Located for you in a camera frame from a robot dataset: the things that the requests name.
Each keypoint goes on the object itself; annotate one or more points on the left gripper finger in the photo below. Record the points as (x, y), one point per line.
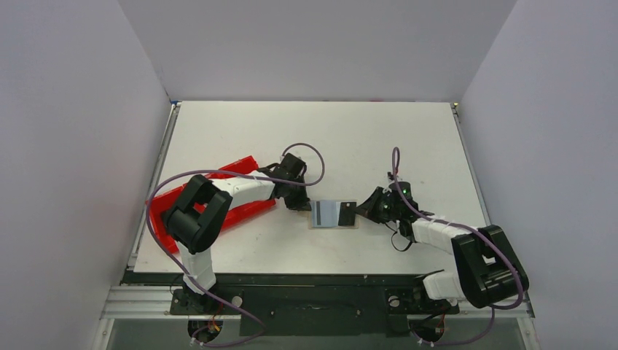
(294, 201)
(302, 201)

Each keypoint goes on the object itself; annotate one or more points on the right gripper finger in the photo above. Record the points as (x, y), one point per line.
(373, 215)
(373, 202)

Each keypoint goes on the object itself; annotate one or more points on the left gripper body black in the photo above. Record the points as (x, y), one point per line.
(293, 189)

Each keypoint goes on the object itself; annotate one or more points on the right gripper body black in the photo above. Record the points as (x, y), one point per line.
(378, 206)

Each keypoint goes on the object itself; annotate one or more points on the grey credit card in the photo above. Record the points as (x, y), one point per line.
(324, 214)

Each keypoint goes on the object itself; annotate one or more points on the beige card holder wallet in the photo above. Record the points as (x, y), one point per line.
(338, 204)

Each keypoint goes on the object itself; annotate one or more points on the dark credit card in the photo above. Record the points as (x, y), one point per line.
(347, 214)

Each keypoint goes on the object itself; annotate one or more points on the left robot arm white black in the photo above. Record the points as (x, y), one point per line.
(211, 200)

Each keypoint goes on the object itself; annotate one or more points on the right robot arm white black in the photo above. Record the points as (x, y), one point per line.
(487, 270)

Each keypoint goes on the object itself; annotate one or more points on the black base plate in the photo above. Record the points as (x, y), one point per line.
(406, 290)

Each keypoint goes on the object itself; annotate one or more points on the aluminium frame rail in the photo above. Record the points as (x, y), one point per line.
(148, 302)

